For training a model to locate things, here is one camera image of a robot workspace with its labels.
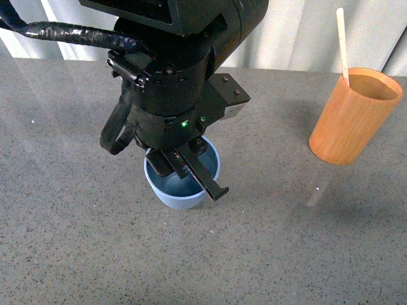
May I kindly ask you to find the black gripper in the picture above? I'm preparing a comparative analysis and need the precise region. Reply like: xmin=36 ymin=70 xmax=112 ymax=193
xmin=132 ymin=48 xmax=229 ymax=201

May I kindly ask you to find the blue cup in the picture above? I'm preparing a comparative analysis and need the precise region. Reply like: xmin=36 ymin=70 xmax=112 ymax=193
xmin=144 ymin=136 xmax=221 ymax=210

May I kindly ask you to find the bamboo chopstick holder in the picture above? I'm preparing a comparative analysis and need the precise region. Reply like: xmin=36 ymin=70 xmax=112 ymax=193
xmin=308 ymin=67 xmax=404 ymax=165

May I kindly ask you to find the white curtain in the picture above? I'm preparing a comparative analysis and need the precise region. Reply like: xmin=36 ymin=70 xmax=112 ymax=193
xmin=1 ymin=1 xmax=406 ymax=76

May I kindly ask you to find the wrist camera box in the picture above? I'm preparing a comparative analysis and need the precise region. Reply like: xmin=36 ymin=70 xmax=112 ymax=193
xmin=208 ymin=73 xmax=251 ymax=121

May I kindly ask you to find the black wrapped cable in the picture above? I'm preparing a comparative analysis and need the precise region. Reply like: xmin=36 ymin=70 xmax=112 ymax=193
xmin=0 ymin=0 xmax=152 ymax=156

